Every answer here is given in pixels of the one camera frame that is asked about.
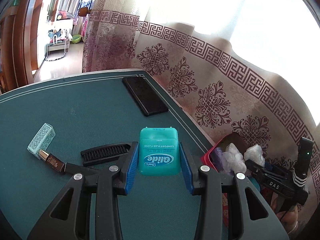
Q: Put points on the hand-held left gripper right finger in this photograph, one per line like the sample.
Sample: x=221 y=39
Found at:
x=186 y=167

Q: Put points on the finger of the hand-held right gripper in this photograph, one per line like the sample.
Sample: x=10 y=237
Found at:
x=253 y=167

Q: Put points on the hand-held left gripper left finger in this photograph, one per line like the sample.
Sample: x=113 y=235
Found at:
x=131 y=167

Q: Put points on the white plastic bag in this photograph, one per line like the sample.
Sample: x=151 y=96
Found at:
x=255 y=153

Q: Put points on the teal cloth pouch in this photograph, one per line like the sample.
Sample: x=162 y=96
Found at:
x=255 y=184

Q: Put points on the clear plastic bag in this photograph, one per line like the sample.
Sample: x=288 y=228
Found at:
x=233 y=157

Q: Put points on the red tin box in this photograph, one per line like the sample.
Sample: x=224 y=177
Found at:
x=208 y=158

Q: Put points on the teal dental floss box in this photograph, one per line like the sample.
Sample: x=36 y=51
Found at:
x=160 y=152

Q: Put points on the purple garbage bag roll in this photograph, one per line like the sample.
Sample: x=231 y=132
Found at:
x=218 y=158

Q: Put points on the person's right forearm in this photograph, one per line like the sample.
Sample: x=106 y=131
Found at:
x=291 y=220

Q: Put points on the teal felt desktop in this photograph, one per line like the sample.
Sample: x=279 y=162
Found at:
x=75 y=117

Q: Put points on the black comb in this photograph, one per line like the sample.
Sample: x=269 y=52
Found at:
x=105 y=152

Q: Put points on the black rectangular tube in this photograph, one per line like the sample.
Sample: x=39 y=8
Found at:
x=80 y=168

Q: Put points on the black smartphone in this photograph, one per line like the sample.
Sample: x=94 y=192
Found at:
x=145 y=95

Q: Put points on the brown bottle with gold cap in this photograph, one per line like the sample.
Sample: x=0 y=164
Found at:
x=56 y=163

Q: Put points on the pale green patterned box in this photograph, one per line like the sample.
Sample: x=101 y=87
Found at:
x=41 y=140

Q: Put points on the patterned lace curtain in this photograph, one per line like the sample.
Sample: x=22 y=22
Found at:
x=200 y=67

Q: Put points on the green plastic basin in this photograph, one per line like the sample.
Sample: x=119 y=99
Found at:
x=75 y=38

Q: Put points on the brown curtain rod finial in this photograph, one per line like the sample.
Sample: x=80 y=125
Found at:
x=84 y=11

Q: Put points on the hanging blue clothes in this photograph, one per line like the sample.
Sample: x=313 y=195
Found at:
x=86 y=2

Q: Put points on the metal frame chair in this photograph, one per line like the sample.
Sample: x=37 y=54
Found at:
x=58 y=40

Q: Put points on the wooden door frame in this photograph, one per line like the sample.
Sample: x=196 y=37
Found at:
x=22 y=30

